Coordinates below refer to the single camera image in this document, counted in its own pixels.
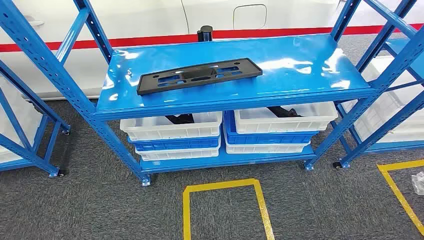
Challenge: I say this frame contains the black plastic bracket panel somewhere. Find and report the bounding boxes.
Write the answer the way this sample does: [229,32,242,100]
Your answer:
[136,57,264,96]

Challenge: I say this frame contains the black plastic part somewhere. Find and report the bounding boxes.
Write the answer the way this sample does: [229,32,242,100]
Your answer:
[266,105,304,119]
[164,113,196,125]

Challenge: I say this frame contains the blue metal shelf rack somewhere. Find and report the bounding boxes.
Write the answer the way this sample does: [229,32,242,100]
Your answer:
[0,59,71,178]
[0,0,424,187]
[332,38,424,170]

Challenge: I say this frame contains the yellow floor tape square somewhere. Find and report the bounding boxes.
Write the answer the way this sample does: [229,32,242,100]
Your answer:
[377,159,424,237]
[182,178,276,240]

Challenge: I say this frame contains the clear plastic wrap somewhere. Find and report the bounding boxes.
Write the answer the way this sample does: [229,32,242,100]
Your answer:
[411,171,424,196]

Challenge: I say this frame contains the black cylindrical post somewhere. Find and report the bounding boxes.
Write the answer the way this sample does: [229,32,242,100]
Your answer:
[197,25,214,43]

